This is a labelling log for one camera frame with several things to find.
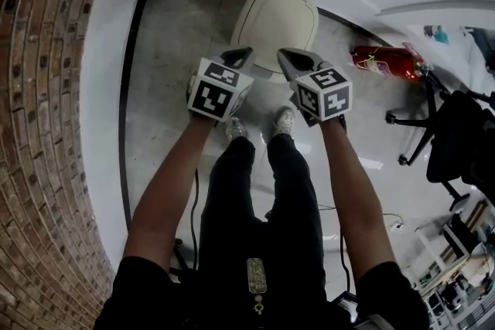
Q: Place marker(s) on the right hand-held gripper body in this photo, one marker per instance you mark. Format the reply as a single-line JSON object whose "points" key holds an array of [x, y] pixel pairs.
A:
{"points": [[325, 96]]}

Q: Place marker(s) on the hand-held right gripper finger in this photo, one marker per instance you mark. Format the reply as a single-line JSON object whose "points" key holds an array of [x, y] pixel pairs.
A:
{"points": [[309, 58], [290, 69]]}

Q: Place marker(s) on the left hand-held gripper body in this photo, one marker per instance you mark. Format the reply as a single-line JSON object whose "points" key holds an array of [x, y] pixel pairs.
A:
{"points": [[212, 98]]}

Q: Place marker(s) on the cream plastic trash bin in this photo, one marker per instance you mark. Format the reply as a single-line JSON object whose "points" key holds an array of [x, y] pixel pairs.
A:
{"points": [[278, 19]]}

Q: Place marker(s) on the person's left forearm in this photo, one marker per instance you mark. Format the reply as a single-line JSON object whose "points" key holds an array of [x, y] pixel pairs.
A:
{"points": [[166, 197]]}

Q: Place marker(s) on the person's right forearm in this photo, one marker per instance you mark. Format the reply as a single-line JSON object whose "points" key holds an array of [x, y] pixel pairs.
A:
{"points": [[356, 197]]}

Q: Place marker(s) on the person's left white shoe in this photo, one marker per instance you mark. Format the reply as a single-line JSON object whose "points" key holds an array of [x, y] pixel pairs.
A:
{"points": [[235, 127]]}

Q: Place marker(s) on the person's white shoe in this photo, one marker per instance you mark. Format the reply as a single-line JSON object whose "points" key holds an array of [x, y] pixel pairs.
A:
{"points": [[284, 121], [235, 127]]}

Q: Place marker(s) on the person's right white shoe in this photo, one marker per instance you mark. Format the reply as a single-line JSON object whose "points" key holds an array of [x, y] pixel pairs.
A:
{"points": [[284, 121]]}

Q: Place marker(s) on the red fire extinguisher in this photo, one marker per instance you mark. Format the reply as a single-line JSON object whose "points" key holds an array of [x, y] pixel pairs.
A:
{"points": [[386, 63]]}

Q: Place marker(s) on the person's black trousers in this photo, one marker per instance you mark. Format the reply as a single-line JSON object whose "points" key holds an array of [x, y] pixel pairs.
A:
{"points": [[232, 205]]}

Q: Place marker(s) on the small teal item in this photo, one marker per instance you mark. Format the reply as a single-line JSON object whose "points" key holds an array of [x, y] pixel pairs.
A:
{"points": [[441, 35]]}

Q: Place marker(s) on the black office chair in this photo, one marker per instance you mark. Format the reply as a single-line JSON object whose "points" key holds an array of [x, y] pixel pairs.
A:
{"points": [[460, 143]]}

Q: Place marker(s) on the ornate metal pendant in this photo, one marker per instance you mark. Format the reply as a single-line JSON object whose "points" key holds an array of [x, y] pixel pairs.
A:
{"points": [[257, 280]]}

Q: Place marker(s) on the white low shelving unit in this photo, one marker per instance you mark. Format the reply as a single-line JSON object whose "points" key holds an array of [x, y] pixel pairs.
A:
{"points": [[444, 262]]}

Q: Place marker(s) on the person's black shirt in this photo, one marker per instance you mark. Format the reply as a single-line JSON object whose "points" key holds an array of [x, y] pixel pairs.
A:
{"points": [[135, 293]]}

